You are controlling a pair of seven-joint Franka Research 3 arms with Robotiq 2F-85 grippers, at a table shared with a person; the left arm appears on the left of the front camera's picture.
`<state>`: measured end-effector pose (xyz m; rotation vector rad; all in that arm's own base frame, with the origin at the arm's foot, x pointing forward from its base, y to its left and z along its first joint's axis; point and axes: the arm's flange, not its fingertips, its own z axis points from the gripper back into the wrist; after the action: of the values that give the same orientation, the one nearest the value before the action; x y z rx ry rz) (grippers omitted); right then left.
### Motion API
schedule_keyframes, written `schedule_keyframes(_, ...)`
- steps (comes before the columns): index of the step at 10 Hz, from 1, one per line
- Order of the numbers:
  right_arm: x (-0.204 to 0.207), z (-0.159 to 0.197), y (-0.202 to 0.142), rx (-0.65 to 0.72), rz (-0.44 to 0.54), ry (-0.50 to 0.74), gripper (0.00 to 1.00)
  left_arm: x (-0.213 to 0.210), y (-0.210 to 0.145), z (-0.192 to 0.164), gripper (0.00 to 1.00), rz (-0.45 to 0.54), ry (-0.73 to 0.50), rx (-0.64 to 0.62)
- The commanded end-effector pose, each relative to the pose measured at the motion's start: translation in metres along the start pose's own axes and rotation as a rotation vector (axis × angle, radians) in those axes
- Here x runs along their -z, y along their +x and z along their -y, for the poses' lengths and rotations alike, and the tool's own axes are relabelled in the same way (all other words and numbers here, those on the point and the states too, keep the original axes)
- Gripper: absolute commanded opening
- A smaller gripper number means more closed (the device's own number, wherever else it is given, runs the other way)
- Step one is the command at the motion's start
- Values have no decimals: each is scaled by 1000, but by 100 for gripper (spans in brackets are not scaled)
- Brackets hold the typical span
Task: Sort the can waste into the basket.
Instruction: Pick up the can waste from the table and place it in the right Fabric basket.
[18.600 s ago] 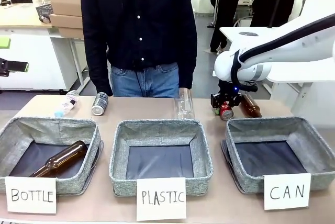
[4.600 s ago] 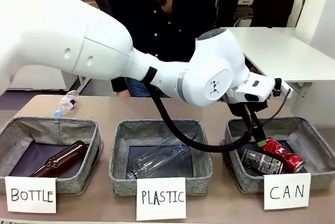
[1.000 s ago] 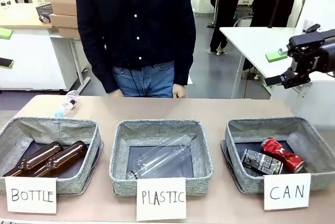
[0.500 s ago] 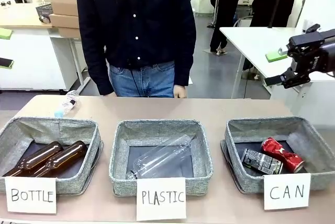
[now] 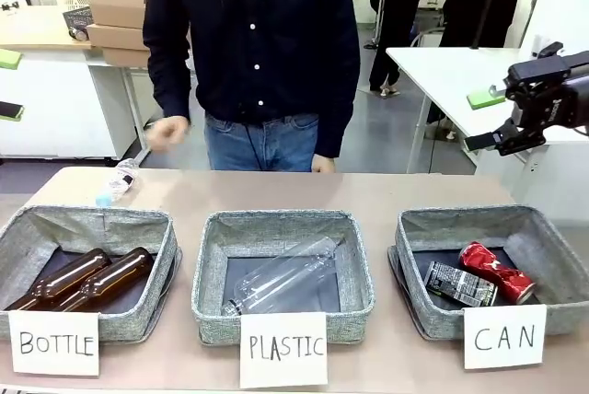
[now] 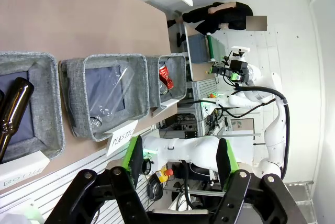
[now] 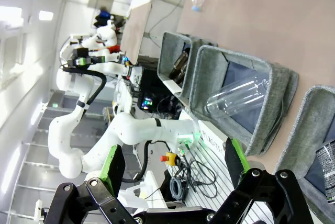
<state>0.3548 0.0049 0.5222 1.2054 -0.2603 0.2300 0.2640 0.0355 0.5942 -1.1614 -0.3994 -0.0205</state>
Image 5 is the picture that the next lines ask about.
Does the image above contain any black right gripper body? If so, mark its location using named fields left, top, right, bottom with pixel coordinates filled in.
left=519, top=51, right=589, bottom=131

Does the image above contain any crushed red can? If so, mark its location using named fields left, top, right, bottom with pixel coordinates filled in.
left=458, top=240, right=537, bottom=306

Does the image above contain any black printed can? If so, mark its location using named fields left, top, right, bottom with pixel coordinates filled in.
left=422, top=261, right=499, bottom=307

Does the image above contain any brown glass bottle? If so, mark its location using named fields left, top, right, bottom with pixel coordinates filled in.
left=50, top=246, right=156, bottom=313
left=0, top=248, right=111, bottom=312

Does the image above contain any clear plastic bottle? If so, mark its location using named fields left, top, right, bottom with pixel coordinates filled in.
left=221, top=236, right=346, bottom=317

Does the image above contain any person's left forearm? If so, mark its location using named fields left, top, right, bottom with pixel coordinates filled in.
left=315, top=66, right=360, bottom=160

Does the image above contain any person's right forearm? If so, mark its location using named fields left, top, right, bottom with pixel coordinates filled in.
left=143, top=34, right=192, bottom=120

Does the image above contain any dark mesh basket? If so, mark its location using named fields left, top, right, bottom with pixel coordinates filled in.
left=62, top=6, right=93, bottom=39

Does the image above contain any grey fabric basket labelled can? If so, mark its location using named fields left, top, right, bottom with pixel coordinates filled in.
left=387, top=203, right=589, bottom=340

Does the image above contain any white paper label CAN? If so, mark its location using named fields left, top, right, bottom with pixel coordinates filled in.
left=463, top=304, right=548, bottom=371

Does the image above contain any grey fabric basket labelled bottle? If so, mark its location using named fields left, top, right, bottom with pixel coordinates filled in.
left=0, top=204, right=183, bottom=343

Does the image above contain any grey fabric basket labelled plastic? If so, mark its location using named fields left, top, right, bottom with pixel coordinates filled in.
left=191, top=208, right=376, bottom=347

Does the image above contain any person's right hand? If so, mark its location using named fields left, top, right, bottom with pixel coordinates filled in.
left=145, top=116, right=191, bottom=155

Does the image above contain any person's left hand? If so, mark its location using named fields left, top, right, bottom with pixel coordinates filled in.
left=312, top=153, right=337, bottom=174

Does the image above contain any wooden background table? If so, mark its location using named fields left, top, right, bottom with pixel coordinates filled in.
left=0, top=5, right=105, bottom=51

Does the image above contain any white background table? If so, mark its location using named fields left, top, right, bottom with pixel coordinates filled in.
left=385, top=46, right=589, bottom=174

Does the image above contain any closed flat cardboard box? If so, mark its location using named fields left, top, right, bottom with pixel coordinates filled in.
left=101, top=46, right=151, bottom=68
left=87, top=23, right=148, bottom=51

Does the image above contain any open cardboard box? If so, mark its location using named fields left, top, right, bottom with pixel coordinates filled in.
left=87, top=0, right=149, bottom=30

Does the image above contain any background person in black trousers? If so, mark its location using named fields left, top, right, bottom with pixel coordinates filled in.
left=367, top=0, right=432, bottom=99

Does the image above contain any small blue-capped water bottle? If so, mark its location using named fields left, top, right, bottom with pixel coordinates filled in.
left=95, top=157, right=140, bottom=207

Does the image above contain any white paper label BOTTLE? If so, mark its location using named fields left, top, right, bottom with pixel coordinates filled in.
left=7, top=309, right=101, bottom=377

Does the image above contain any person in dark shirt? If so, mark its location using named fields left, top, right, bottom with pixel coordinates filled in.
left=142, top=0, right=362, bottom=173

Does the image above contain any white paper label PLASTIC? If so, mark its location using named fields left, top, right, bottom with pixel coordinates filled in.
left=238, top=312, right=329, bottom=389

